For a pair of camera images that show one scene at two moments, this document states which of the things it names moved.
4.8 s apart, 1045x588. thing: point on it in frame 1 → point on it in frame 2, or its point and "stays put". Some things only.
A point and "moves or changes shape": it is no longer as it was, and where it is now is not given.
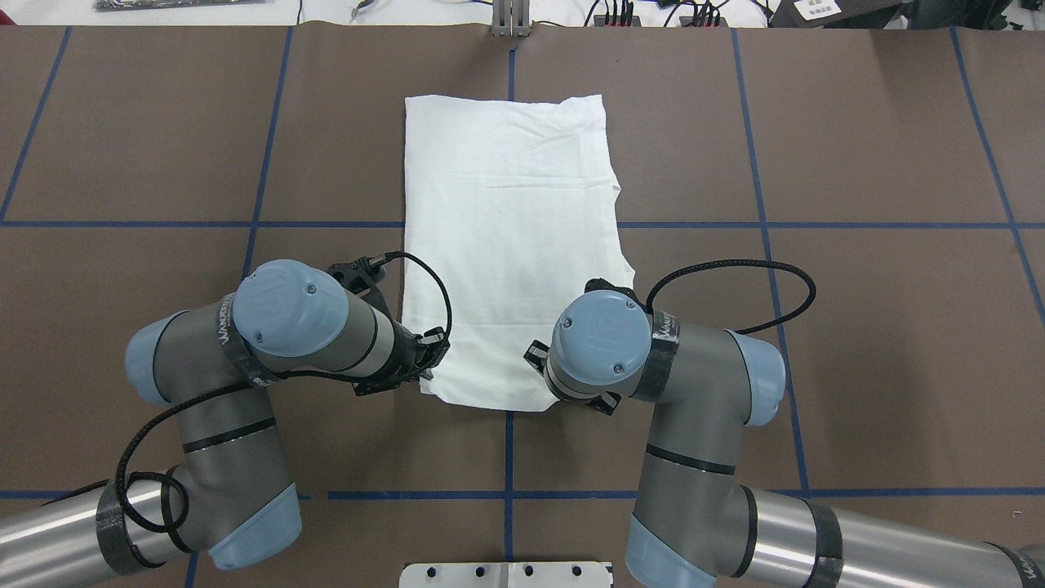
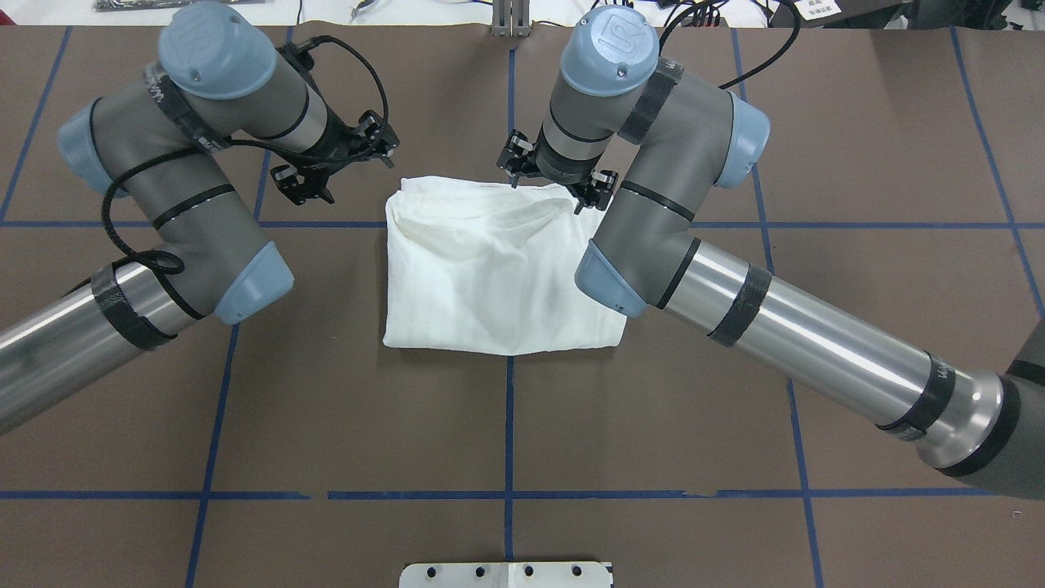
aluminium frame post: x=511 y=19 stays put
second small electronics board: x=687 y=20 stays put
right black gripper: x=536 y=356 → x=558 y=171
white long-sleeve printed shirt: x=510 y=211 moves or changes shape
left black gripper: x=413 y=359 → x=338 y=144
